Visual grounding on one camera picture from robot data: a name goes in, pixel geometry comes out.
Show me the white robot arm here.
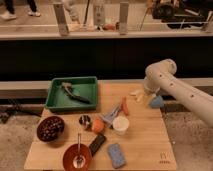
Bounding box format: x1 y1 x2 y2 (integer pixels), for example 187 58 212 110
144 59 213 128

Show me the orange carrot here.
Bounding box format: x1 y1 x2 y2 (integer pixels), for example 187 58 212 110
121 97 129 116

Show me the black rectangular block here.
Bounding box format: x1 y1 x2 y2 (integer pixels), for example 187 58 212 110
89 134 106 156

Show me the white cup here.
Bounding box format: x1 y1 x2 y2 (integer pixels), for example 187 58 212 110
112 116 130 135

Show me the red bowl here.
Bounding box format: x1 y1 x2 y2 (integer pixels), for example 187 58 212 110
63 144 92 171

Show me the small dark can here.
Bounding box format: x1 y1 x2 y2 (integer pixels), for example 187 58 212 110
79 115 92 130

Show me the metal spoon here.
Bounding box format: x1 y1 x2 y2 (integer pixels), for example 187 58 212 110
75 134 84 168

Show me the green plastic tray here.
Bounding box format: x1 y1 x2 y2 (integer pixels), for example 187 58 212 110
45 76 98 112

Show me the dark bowl with beans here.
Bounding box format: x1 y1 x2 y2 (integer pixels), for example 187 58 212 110
37 116 65 142

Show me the blue sponge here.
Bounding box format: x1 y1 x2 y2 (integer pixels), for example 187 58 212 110
107 143 126 169

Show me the dark tool in tray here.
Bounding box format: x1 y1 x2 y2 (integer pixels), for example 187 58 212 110
61 82 90 104

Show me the yellow banana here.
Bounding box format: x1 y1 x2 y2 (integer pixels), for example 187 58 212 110
130 89 144 102

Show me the blue cloth ball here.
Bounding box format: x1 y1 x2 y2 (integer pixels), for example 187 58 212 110
149 95 164 109

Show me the orange round fruit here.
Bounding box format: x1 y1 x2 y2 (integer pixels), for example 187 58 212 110
91 118 105 134

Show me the wooden table board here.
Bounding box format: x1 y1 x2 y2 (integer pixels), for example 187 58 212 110
24 83 176 171

